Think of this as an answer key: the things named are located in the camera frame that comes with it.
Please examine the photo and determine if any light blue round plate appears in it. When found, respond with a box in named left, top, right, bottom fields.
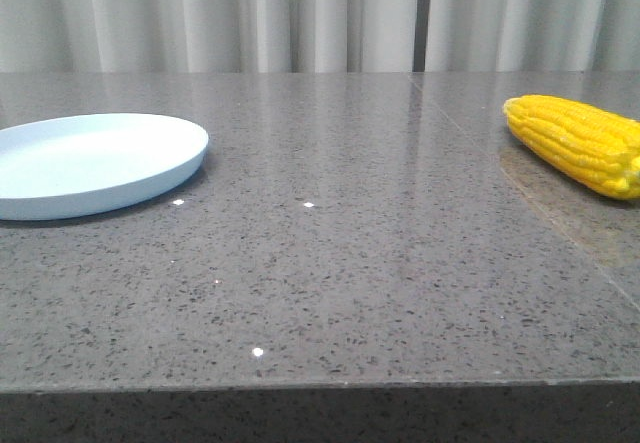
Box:
left=1, top=113, right=209, bottom=221

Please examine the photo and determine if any yellow corn cob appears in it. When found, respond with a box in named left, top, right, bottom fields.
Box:
left=503, top=94, right=639, bottom=200

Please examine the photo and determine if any grey pleated curtain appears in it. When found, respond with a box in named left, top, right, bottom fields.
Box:
left=1, top=0, right=639, bottom=73

